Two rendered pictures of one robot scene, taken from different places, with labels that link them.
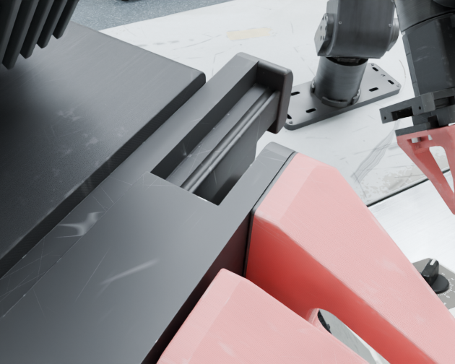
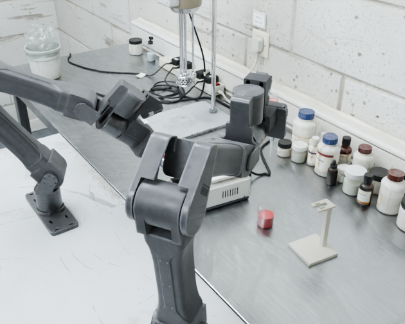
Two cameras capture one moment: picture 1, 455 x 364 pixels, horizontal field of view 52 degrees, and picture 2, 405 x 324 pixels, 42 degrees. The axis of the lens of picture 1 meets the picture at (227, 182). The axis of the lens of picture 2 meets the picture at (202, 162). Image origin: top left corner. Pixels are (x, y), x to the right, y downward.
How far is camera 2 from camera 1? 104 cm
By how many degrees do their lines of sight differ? 69
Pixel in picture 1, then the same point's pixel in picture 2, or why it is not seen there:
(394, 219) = not seen: hidden behind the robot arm
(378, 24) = (61, 159)
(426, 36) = (134, 126)
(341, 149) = (93, 209)
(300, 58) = (11, 223)
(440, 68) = (144, 129)
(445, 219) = not seen: hidden behind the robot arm
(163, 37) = not seen: outside the picture
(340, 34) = (62, 172)
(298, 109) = (65, 220)
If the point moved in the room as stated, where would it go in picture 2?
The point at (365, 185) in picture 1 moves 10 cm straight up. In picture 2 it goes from (117, 204) to (114, 171)
